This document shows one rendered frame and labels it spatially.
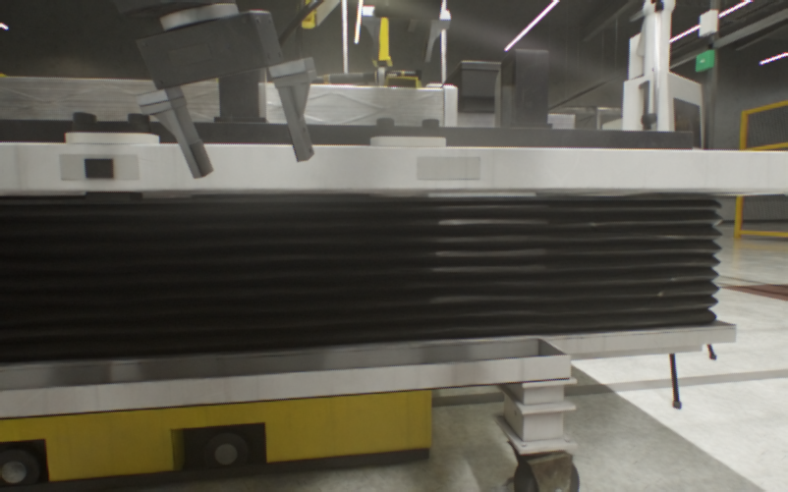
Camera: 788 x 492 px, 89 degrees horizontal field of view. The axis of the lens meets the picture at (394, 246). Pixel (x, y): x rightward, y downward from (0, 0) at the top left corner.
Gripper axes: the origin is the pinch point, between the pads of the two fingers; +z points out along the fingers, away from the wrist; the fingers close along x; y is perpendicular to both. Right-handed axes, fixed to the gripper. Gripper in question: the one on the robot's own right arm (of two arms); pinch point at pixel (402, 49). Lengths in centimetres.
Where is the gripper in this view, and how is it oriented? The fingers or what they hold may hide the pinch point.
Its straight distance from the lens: 98.1
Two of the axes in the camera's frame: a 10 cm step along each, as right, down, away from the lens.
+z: -1.0, 5.0, 8.6
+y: 0.8, 8.6, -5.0
